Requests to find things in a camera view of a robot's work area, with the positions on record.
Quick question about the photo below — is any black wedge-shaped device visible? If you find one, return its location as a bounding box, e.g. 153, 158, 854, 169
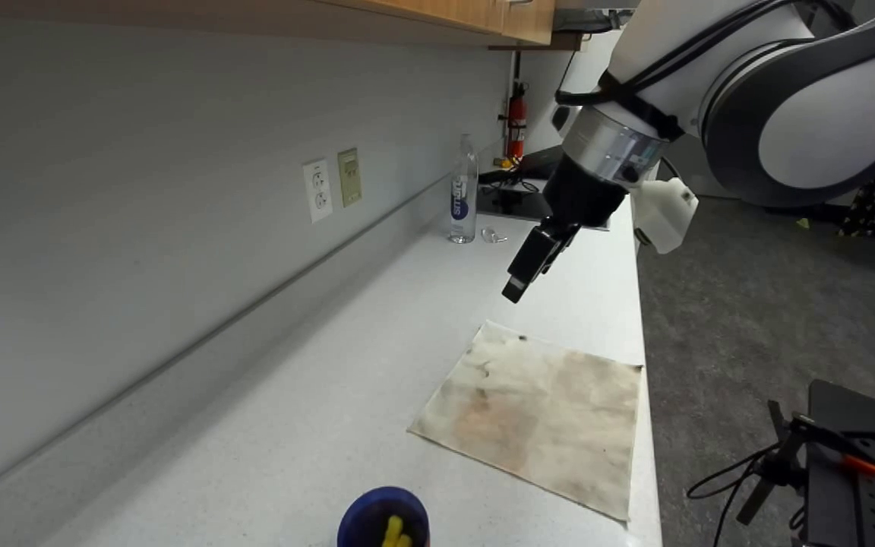
476, 145, 567, 189

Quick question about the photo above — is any thin black cable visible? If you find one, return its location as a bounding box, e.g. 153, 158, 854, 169
683, 441, 797, 547

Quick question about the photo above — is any wooden wall cabinet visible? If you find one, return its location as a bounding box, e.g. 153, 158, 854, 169
0, 0, 556, 47

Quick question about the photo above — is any stained beige cloth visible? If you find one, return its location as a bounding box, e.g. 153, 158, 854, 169
406, 319, 647, 526

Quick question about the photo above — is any beige wall plate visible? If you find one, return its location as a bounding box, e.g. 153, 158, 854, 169
335, 145, 364, 211

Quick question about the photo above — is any yellow item inside cup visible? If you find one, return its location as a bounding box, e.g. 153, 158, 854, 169
381, 514, 413, 547

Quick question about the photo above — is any blue bowl with yellow item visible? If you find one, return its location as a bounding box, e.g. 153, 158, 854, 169
335, 484, 432, 547

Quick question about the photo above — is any black perforated table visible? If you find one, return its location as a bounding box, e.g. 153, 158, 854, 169
803, 378, 875, 547

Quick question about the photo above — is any white wall outlet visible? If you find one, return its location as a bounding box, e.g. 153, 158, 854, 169
302, 154, 336, 226

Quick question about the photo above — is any red-topped bottle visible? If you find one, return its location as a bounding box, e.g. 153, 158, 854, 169
499, 80, 531, 169

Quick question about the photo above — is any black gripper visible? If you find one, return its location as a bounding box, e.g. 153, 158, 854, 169
500, 161, 634, 303

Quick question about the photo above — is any black clamp with orange handle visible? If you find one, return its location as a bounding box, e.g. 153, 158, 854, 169
764, 397, 875, 484

